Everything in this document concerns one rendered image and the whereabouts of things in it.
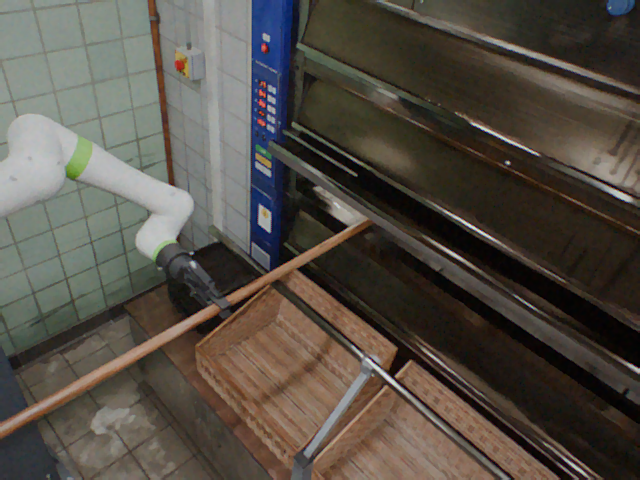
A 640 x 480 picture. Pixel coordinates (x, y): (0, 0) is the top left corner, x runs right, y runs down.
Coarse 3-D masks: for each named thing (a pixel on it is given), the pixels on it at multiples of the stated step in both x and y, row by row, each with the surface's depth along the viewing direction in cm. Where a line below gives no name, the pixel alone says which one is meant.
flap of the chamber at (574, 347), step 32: (288, 160) 166; (320, 160) 169; (384, 192) 159; (384, 224) 145; (416, 224) 146; (448, 224) 151; (480, 256) 139; (480, 288) 129; (512, 288) 129; (544, 288) 132; (576, 320) 123; (608, 320) 126; (576, 352) 116
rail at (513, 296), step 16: (272, 144) 169; (304, 160) 162; (320, 176) 157; (352, 192) 150; (368, 208) 147; (400, 224) 141; (432, 240) 137; (448, 256) 133; (480, 272) 128; (496, 288) 126; (528, 304) 121; (544, 320) 119; (560, 320) 118; (576, 336) 115; (592, 352) 114; (608, 352) 112; (624, 368) 110
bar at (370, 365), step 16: (224, 240) 170; (240, 256) 165; (256, 272) 161; (288, 288) 155; (304, 304) 151; (320, 320) 147; (336, 336) 143; (352, 352) 140; (368, 368) 136; (384, 368) 136; (352, 384) 139; (400, 384) 133; (352, 400) 140; (416, 400) 129; (336, 416) 139; (432, 416) 127; (320, 432) 139; (448, 432) 124; (304, 448) 141; (464, 448) 122; (304, 464) 137; (480, 464) 120; (496, 464) 118
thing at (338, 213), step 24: (312, 192) 194; (336, 216) 184; (360, 240) 178; (384, 240) 176; (408, 264) 167; (432, 288) 162; (456, 288) 161; (480, 312) 154; (504, 336) 149; (528, 336) 148; (528, 360) 146; (552, 360) 142; (576, 384) 138; (600, 384) 138; (600, 408) 135; (624, 408) 132
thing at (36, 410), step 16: (368, 224) 178; (336, 240) 169; (304, 256) 162; (272, 272) 155; (288, 272) 158; (240, 288) 149; (256, 288) 151; (192, 320) 139; (160, 336) 134; (176, 336) 136; (128, 352) 129; (144, 352) 131; (112, 368) 126; (80, 384) 122; (48, 400) 118; (64, 400) 120; (16, 416) 115; (32, 416) 116; (0, 432) 112
